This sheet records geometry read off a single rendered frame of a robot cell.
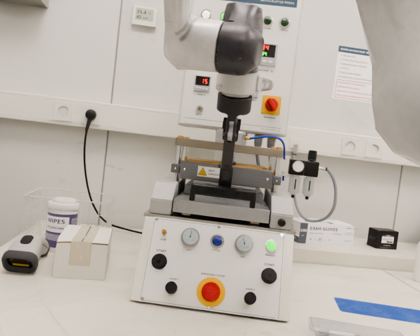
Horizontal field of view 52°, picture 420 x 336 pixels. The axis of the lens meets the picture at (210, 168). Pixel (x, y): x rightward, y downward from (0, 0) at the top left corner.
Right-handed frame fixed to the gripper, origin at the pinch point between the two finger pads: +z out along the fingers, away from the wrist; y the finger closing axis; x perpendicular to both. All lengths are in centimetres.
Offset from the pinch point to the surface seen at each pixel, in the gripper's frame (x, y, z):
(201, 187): -5.1, 4.3, 0.7
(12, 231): -78, -41, 51
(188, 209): -7.5, 6.2, 5.9
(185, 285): -5.5, 17.4, 18.1
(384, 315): 41.1, 7.7, 26.3
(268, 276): 11.8, 15.1, 14.5
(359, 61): 46, -90, -18
